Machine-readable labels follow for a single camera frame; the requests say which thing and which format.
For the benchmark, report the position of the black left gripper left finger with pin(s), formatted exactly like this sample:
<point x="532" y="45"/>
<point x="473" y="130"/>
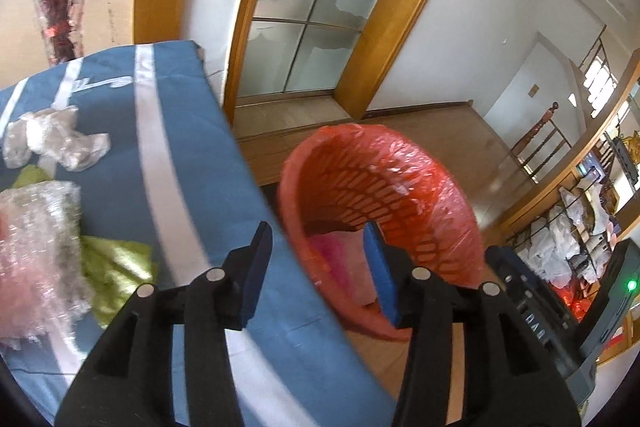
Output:
<point x="126" y="380"/>

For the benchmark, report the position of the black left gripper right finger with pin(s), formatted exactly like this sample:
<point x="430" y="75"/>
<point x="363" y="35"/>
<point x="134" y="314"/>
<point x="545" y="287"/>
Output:
<point x="509" y="378"/>

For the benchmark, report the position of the green plastic bag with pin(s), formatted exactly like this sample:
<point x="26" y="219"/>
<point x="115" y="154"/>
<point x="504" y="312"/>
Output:
<point x="111" y="268"/>

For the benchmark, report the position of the bubble wrap sheet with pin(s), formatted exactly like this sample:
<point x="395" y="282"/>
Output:
<point x="43" y="289"/>

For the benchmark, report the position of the clear plastic bag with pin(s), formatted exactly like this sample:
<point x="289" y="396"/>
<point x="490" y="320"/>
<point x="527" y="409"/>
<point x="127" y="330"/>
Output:
<point x="52" y="133"/>

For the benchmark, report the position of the red lined trash basket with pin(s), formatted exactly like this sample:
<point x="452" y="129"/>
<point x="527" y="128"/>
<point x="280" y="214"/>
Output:
<point x="343" y="176"/>

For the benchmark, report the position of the cluttered wooden shelf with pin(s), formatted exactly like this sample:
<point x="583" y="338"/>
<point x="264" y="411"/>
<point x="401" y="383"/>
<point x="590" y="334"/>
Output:
<point x="562" y="227"/>

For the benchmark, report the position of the wooden stair railing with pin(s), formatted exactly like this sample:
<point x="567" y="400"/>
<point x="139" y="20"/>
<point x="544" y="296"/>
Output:
<point x="541" y="146"/>

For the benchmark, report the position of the blue white striped tablecloth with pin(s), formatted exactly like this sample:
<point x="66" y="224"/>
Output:
<point x="175" y="180"/>

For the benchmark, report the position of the glass vase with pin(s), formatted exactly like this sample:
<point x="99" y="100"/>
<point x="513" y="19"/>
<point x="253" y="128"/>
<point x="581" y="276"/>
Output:
<point x="60" y="29"/>

